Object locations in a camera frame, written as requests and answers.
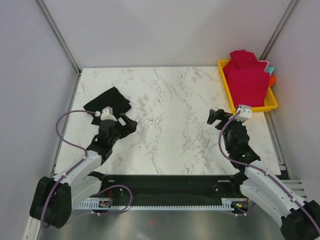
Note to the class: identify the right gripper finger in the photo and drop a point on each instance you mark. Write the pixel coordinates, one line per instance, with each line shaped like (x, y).
(222, 117)
(214, 115)

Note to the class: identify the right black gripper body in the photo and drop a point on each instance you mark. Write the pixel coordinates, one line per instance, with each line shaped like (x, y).
(225, 132)

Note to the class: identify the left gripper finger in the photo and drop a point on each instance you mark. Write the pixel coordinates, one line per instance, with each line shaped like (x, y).
(131, 126)
(124, 120)

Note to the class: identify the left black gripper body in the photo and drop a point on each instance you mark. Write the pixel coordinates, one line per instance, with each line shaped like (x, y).
(119, 132)

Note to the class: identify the black t-shirt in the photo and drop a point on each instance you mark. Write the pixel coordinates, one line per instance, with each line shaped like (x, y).
(110, 98)

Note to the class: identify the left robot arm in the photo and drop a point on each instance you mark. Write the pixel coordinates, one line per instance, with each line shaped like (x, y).
(56, 197)

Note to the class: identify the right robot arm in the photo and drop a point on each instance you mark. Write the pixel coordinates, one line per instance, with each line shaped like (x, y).
(297, 218)

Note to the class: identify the red t-shirt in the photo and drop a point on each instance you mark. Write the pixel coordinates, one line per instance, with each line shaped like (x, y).
(246, 78)

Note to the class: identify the yellow plastic bin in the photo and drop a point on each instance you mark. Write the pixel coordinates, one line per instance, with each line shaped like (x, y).
(270, 101)

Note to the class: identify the orange cloth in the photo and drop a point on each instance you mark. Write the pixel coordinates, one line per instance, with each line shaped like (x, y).
(272, 80)

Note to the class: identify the cyan cloth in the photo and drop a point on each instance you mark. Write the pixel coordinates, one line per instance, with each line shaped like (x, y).
(270, 70)

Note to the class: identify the pink cloth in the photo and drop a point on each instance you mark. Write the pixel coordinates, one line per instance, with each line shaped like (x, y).
(266, 63)

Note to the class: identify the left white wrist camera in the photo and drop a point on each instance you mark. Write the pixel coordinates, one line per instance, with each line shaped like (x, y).
(105, 114)

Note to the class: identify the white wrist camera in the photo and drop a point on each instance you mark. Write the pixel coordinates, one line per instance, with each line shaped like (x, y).
(105, 114)
(243, 113)

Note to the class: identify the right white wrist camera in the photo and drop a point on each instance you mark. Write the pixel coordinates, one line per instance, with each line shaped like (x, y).
(243, 113)

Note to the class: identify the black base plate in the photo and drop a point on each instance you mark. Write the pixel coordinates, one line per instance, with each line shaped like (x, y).
(170, 189)

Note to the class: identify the white slotted cable duct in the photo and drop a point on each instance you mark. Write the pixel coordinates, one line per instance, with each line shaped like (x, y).
(101, 204)

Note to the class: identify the aluminium rail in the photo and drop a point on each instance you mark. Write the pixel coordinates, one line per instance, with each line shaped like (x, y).
(296, 186)

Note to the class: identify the right aluminium frame post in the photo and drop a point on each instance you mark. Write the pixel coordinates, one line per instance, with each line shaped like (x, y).
(279, 28)

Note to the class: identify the aluminium frame post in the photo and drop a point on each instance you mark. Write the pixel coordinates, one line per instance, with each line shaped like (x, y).
(57, 34)
(279, 28)

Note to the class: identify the left aluminium frame post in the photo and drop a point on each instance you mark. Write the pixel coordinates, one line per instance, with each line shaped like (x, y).
(57, 34)

